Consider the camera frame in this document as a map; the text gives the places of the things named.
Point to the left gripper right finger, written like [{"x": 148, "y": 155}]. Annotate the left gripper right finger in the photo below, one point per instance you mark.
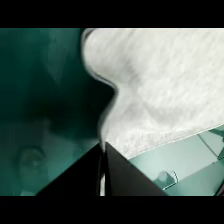
[{"x": 128, "y": 178}]

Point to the light grey garment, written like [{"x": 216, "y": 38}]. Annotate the light grey garment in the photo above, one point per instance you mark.
[{"x": 160, "y": 83}]

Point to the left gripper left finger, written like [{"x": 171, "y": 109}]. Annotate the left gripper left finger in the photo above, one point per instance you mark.
[{"x": 80, "y": 176}]

